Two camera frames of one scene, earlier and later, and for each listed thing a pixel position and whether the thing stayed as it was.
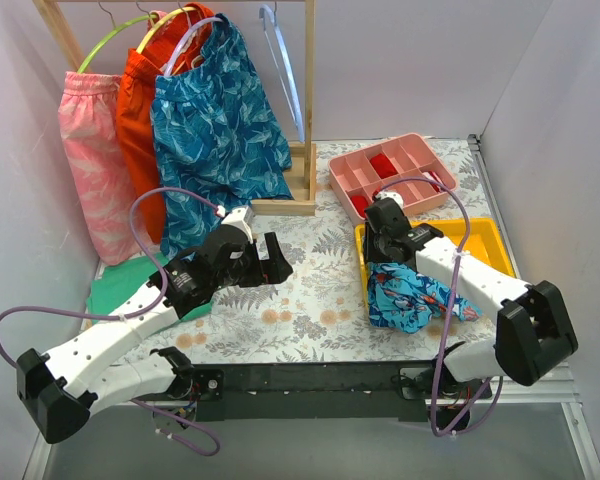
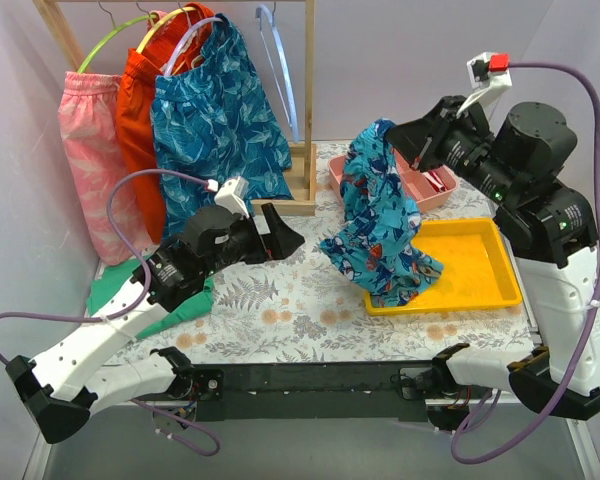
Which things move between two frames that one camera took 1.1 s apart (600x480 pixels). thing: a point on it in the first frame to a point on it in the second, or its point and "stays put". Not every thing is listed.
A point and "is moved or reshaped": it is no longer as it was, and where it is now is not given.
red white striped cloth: [430, 174] stays put
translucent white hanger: [174, 53] stays put
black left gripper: [258, 262] to [262, 238]
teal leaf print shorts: [219, 134] stays put
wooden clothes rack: [302, 196] stays put
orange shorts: [138, 68] stays put
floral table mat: [319, 311] stays put
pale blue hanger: [283, 56] is moved or reshaped
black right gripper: [380, 253] to [435, 141]
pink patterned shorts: [92, 132] stays put
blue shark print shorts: [402, 300] to [380, 247]
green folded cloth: [117, 283] stays put
